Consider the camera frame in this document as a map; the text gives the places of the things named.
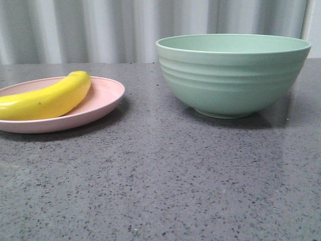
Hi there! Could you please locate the yellow banana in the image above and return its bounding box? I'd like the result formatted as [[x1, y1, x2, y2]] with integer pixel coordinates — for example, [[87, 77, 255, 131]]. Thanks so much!
[[1, 71, 91, 121]]

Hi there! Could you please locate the pink plate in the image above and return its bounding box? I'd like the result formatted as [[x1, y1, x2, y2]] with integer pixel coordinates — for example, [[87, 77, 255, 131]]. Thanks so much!
[[1, 76, 125, 134]]

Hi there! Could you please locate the green ribbed bowl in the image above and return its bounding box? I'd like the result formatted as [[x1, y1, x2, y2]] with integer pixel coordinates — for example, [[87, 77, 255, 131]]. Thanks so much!
[[156, 34, 311, 119]]

